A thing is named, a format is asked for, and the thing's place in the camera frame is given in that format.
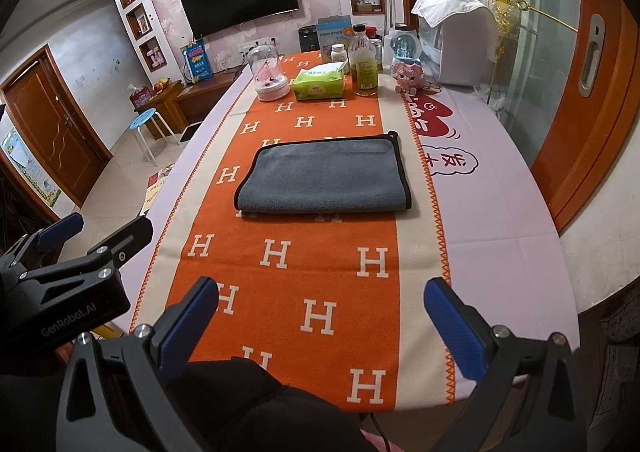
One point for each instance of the pink pig toy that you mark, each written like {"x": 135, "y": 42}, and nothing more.
{"x": 410, "y": 74}

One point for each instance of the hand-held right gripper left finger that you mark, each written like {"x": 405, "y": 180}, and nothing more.
{"x": 187, "y": 332}

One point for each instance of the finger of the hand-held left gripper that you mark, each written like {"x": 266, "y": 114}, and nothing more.
{"x": 60, "y": 230}
{"x": 131, "y": 234}

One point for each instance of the green tissue pack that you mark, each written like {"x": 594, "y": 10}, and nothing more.
{"x": 319, "y": 84}

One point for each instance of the blue cardboard box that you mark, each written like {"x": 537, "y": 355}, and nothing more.
{"x": 334, "y": 32}

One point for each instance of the wooden sliding door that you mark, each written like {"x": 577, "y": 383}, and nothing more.
{"x": 590, "y": 142}

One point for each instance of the red bag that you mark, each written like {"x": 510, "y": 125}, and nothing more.
{"x": 141, "y": 97}

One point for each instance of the white cloth cover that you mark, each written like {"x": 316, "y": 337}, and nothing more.
{"x": 445, "y": 4}

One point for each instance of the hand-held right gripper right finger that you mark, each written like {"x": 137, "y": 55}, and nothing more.
{"x": 457, "y": 334}

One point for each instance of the grey towel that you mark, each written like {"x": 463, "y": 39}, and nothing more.
{"x": 325, "y": 177}

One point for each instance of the blue round stool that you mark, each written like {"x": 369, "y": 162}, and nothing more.
{"x": 145, "y": 118}

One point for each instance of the snow globe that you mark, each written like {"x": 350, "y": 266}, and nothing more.
{"x": 406, "y": 47}

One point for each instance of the booklet on floor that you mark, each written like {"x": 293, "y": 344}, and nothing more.
{"x": 156, "y": 192}

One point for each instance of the white pill bottle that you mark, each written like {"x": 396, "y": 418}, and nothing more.
{"x": 339, "y": 53}

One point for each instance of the blue and yellow box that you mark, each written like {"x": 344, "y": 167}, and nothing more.
{"x": 196, "y": 61}

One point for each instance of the glass dome lamp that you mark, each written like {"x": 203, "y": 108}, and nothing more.
{"x": 270, "y": 74}

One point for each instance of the black small appliance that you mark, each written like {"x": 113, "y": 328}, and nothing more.
{"x": 308, "y": 38}

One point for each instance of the white countertop appliance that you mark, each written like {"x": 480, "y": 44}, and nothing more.
{"x": 460, "y": 52}

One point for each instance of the orange patterned blanket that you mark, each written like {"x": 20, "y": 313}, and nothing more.
{"x": 300, "y": 262}

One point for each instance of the glass bottle with yellow liquid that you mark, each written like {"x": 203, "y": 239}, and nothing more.
{"x": 365, "y": 67}

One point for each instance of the pink printed tablecloth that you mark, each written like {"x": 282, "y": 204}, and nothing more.
{"x": 500, "y": 217}

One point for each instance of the wooden television cabinet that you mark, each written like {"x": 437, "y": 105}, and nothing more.
{"x": 200, "y": 94}

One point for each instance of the wall poster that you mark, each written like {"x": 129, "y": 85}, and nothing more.
{"x": 30, "y": 172}

